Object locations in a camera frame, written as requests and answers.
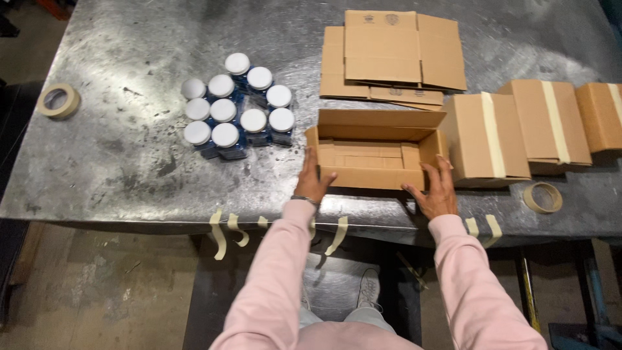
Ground person's right hand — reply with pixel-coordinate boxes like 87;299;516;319
402;155;460;221

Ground taped closed cardboard box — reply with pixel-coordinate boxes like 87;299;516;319
575;82;622;154
496;79;594;177
439;91;532;189

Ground person's left hand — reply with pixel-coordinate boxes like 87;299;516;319
294;146;338;204

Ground row of masking tape strips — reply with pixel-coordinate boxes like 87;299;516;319
208;208;504;261

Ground masking tape roll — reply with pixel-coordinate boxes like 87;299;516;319
522;181;564;215
36;83;82;121

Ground yellow metal bar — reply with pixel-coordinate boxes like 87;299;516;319
518;253;542;335

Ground person's pink sweatshirt body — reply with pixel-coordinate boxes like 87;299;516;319
292;320;426;350

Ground cluster of white-lidded jars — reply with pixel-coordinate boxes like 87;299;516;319
181;52;296;161

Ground blue metal frame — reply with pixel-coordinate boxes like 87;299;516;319
549;240;622;350

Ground flattened cardboard box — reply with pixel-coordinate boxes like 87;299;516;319
319;26;445;112
343;9;468;92

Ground person's grey trousers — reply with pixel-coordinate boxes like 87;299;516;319
298;305;397;336

